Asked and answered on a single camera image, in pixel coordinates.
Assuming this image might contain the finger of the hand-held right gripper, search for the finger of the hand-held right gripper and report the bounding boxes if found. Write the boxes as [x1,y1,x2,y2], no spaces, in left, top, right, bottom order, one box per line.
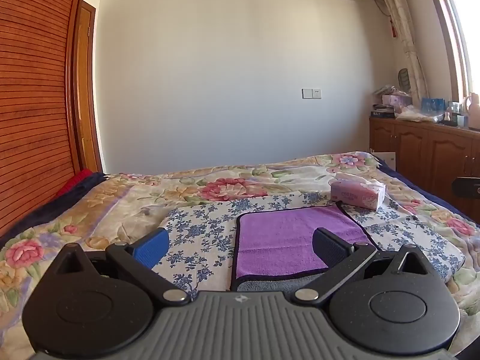
[452,177,480,199]

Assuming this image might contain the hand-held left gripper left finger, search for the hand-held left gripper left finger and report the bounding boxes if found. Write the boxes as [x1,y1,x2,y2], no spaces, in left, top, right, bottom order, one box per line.
[50,228,191,306]

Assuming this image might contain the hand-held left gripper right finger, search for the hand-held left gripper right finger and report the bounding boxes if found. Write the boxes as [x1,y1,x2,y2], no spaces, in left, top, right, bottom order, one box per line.
[295,228,433,307]

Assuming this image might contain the purple and grey towel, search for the purple and grey towel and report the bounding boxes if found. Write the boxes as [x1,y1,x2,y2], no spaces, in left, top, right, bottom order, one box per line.
[229,205,377,292]

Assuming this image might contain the brown wooden cabinet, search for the brown wooden cabinet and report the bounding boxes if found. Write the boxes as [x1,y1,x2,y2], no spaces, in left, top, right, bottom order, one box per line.
[368,115,480,218]

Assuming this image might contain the blue floral white cloth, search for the blue floral white cloth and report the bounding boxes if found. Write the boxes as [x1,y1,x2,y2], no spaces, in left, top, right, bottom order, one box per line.
[152,191,466,302]

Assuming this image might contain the floral quilt bed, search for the floral quilt bed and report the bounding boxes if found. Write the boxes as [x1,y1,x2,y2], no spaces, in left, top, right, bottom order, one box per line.
[0,151,480,349]

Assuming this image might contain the pink tissue box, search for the pink tissue box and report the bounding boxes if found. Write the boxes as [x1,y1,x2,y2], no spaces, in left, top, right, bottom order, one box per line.
[329,179,386,211]

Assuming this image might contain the pink thermos jug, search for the pink thermos jug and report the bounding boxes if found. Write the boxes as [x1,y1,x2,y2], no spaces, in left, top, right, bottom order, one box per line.
[464,92,480,131]

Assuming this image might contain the blue printed box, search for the blue printed box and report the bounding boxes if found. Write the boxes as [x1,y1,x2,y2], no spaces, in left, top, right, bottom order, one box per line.
[421,97,446,115]

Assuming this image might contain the clear plastic bag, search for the clear plastic bag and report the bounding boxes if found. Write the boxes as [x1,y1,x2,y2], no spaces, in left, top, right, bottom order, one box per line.
[394,104,441,124]

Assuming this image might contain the red knitted cloth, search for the red knitted cloth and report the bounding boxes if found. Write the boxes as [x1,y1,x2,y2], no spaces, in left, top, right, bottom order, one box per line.
[56,169,94,197]

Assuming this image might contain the pink tissue packs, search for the pink tissue packs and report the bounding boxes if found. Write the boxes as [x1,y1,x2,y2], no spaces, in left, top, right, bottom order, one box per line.
[382,94,412,108]

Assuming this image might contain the stack of books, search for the stack of books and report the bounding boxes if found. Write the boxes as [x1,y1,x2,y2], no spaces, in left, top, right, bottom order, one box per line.
[370,103,396,118]

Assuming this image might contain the patterned beige curtain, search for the patterned beige curtain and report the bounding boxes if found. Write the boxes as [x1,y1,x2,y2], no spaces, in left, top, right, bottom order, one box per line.
[371,0,428,100]

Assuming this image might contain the wooden room door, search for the wooden room door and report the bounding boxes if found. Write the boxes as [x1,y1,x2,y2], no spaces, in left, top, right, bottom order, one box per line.
[73,0,104,173]

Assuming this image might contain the wooden window frame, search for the wooden window frame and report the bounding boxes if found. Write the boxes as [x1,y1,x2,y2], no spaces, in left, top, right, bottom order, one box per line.
[424,0,480,102]

